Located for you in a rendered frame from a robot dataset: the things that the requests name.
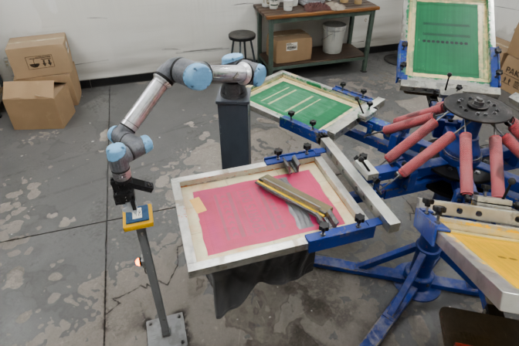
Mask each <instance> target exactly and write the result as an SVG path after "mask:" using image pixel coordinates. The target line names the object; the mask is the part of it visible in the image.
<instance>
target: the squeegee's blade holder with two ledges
mask: <svg viewBox="0 0 519 346"><path fill-rule="evenodd" d="M263 183H264V184H266V185H268V186H270V187H272V188H275V189H276V190H277V191H279V192H282V193H283V194H285V195H288V196H290V197H291V198H293V199H295V200H297V201H298V202H301V203H303V204H305V205H306V206H308V207H310V208H312V209H314V210H316V211H318V212H319V211H320V210H321V207H320V206H319V205H316V204H314V203H313V202H310V201H308V200H306V199H305V198H302V197H300V196H299V195H297V194H295V193H293V192H291V191H289V190H287V189H285V188H283V187H281V186H279V185H277V184H276V183H274V182H272V181H270V180H268V179H266V178H264V179H263ZM263 189H264V190H266V191H268V192H270V191H269V190H267V189H265V188H263ZM270 193H272V192H270ZM272 194H274V193H272ZM274 195H275V196H277V197H279V198H281V197H280V196H278V195H276V194H274ZM281 199H283V200H285V201H286V202H289V201H287V200H286V199H284V198H281ZM289 203H291V202H289ZM296 206H297V205H296ZM297 207H298V208H300V209H302V208H301V207H299V206H297ZM303 210H304V209H303ZM304 211H305V212H307V213H309V214H311V215H313V214H312V213H310V212H308V211H306V210H304ZM313 216H315V215H313ZM315 217H316V216H315ZM316 218H317V217H316Z"/></svg>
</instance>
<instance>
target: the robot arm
mask: <svg viewBox="0 0 519 346"><path fill-rule="evenodd" d="M153 76H154V78H153V80H152V81H151V82H150V83H149V84H148V86H147V87H146V89H145V90H144V92H143V93H142V94H141V95H140V97H139V98H138V99H137V101H136V102H135V104H134V105H133V107H132V108H131V109H130V110H129V112H128V113H127V115H126V116H125V117H124V119H123V120H122V121H121V122H120V124H119V125H118V126H113V127H111V128H110V129H109V130H108V132H107V137H108V139H109V140H110V141H111V142H113V143H112V144H110V145H108V146H107V149H106V153H107V160H108V161H109V165H110V170H111V173H112V176H113V177H112V178H110V185H112V188H113V194H114V201H115V204H116V205H122V206H123V207H125V208H124V209H123V212H133V213H134V214H135V215H136V214H137V203H136V198H135V192H134V190H135V189H137V190H141V191H144V192H150V193H152V191H153V190H154V185H153V183H152V182H149V181H143V180H140V179H136V178H132V176H131V168H130V165H129V163H130V162H131V161H133V160H135V159H137V158H139V157H140V156H142V155H144V154H147V153H148V152H149V151H151V150H152V149H153V147H154V145H153V142H152V140H151V139H150V138H149V137H148V136H147V135H142V136H140V137H137V136H135V135H134V134H135V132H136V131H137V129H138V128H139V127H140V125H141V124H142V123H143V121H144V120H145V118H146V117H147V116H148V115H149V113H150V112H151V110H152V109H153V108H154V106H155V104H156V103H157V102H158V101H159V100H160V98H161V97H162V95H163V94H164V92H165V91H166V90H167V89H168V88H170V87H172V85H173V84H174V83H179V84H181V85H183V86H185V87H188V88H190V89H192V90H204V89H206V88H207V87H208V86H209V85H210V84H211V83H222V87H221V90H220V95H221V97H222V98H224V99H226V100H241V99H242V98H244V97H246V96H247V89H246V85H252V86H255V87H260V86H261V85H262V84H263V82H264V80H265V79H266V67H265V66H264V65H261V64H258V63H254V62H252V61H249V60H246V59H243V55H242V54H241V53H230V54H227V55H224V56H223V57H222V65H210V64H209V63H207V62H205V61H192V60H190V59H186V58H184V57H180V56H176V57H172V58H170V59H168V60H167V61H165V62H164V63H162V64H161V65H160V66H159V67H158V69H157V70H156V71H155V72H154V74H153Z"/></svg>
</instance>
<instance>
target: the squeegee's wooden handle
mask: <svg viewBox="0 0 519 346"><path fill-rule="evenodd" d="M264 178H266V179H268V180H270V181H272V182H274V183H276V184H277V185H279V186H281V187H283V188H285V189H287V190H289V191H291V192H293V193H295V194H297V195H299V196H300V197H302V198H305V199H306V200H308V201H310V202H313V203H314V204H316V205H319V206H320V207H321V210H320V211H319V212H320V213H321V214H323V215H324V217H327V211H328V210H329V209H330V210H331V211H333V207H332V206H330V205H328V204H326V203H324V202H322V201H320V200H318V199H316V198H314V197H312V196H310V195H308V194H306V193H304V192H302V191H300V190H298V189H296V188H294V187H292V186H290V185H288V184H286V183H284V182H282V181H281V180H279V179H277V178H274V177H273V176H271V175H264V176H263V177H261V178H259V181H261V182H263V179H264Z"/></svg>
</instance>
